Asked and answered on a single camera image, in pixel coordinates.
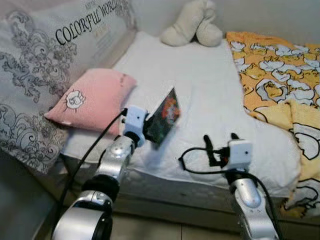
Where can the beige plush toy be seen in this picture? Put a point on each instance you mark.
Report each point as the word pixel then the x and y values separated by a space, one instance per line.
pixel 192 25

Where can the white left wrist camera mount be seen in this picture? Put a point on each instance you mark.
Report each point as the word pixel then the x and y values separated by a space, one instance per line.
pixel 134 119

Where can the grey printed lettering headboard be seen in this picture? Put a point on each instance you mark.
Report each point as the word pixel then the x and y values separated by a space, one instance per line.
pixel 35 65

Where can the dark picture book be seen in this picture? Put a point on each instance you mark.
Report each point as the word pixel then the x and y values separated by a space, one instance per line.
pixel 166 116

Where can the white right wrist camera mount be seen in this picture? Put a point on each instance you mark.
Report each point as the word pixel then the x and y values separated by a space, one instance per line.
pixel 240 154

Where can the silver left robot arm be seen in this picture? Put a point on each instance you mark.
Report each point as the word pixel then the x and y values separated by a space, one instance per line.
pixel 107 165

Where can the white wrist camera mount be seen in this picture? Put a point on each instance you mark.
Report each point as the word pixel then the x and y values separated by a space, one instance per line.
pixel 240 154
pixel 134 119

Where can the beige bed frame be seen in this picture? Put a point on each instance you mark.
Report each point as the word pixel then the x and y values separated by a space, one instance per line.
pixel 200 212

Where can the yellow duck print blanket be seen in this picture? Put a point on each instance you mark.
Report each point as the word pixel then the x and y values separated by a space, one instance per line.
pixel 280 75

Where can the pink sheep print pillow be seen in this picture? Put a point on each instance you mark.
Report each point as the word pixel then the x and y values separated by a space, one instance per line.
pixel 95 100

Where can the white quilted mattress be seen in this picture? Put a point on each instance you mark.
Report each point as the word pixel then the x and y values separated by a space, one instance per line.
pixel 210 100

